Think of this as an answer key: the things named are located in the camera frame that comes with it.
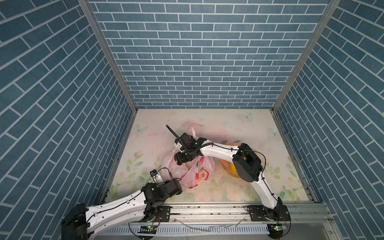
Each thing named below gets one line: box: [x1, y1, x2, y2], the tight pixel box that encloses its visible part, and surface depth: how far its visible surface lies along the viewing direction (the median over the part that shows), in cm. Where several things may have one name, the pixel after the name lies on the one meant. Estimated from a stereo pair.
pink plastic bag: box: [160, 148, 215, 189], surface depth 81 cm
